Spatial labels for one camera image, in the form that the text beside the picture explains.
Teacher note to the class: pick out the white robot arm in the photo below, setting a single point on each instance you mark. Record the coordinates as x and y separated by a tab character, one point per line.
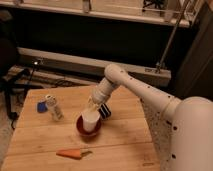
191	118

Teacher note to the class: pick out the black striped rectangular block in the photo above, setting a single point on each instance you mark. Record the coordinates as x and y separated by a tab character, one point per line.
104	111

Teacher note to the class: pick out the red ceramic bowl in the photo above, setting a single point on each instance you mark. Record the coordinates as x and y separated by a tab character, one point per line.
83	132

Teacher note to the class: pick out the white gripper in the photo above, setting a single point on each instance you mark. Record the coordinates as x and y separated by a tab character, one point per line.
100	94

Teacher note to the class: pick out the blue small object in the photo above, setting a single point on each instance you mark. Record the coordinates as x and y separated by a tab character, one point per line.
41	107

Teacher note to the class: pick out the orange toy carrot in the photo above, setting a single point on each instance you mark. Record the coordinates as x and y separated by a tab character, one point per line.
73	153

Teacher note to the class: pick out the black office chair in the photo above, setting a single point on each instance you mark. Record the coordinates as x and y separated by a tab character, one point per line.
9	57

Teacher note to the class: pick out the metal tripod pole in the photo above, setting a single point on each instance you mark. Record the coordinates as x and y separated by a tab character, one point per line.
172	35

